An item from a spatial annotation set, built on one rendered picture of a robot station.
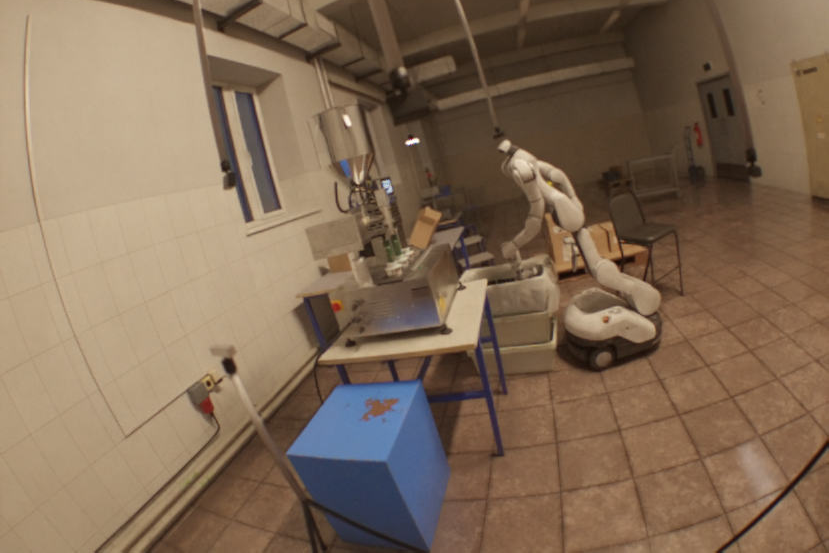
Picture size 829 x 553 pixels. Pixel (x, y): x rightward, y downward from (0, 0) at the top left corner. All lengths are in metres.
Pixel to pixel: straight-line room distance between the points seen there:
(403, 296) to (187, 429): 1.65
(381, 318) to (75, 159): 1.92
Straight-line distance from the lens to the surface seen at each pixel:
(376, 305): 1.62
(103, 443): 2.25
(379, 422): 1.44
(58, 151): 2.35
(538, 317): 2.29
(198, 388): 2.48
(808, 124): 6.09
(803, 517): 1.82
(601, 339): 2.32
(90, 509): 2.29
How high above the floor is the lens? 1.42
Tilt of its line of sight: 10 degrees down
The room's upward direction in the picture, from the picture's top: 15 degrees counter-clockwise
